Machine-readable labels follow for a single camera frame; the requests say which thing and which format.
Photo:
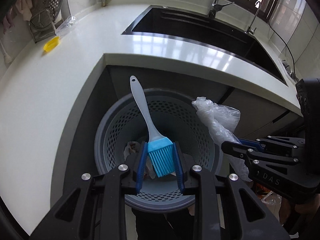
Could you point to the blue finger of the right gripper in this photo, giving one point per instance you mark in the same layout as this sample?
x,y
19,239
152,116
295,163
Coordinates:
x,y
237,150
255,145

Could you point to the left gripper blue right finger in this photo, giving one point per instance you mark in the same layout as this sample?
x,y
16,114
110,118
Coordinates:
x,y
225,207

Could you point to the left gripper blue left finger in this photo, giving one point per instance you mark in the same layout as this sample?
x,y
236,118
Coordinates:
x,y
95,208

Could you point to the clear plastic bag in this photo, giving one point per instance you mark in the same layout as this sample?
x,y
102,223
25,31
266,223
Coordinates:
x,y
220,120

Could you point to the red white snack wrapper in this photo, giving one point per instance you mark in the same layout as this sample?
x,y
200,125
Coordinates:
x,y
134,147

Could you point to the blue silicone basting brush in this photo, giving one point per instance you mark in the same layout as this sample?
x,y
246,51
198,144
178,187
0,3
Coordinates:
x,y
159,147

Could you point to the grey perforated trash basket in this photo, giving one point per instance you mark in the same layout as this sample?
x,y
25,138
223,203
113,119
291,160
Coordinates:
x,y
166,117

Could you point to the black kitchen sink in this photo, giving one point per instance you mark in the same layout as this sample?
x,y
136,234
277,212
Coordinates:
x,y
196,28

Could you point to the white bottle brush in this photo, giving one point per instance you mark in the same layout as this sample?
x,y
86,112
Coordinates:
x,y
7,57

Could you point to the clear plastic jar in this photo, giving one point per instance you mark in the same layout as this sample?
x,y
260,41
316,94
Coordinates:
x,y
67,26

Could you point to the steel dish rack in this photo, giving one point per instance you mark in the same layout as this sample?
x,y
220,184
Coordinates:
x,y
42,23

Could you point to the purple knitted cloth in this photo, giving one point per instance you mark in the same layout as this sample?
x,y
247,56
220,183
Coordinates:
x,y
7,21

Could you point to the beige hanging cloth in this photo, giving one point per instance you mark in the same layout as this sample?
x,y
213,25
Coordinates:
x,y
24,8

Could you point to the perforated steel steamer tray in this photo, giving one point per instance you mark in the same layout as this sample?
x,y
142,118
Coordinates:
x,y
47,2

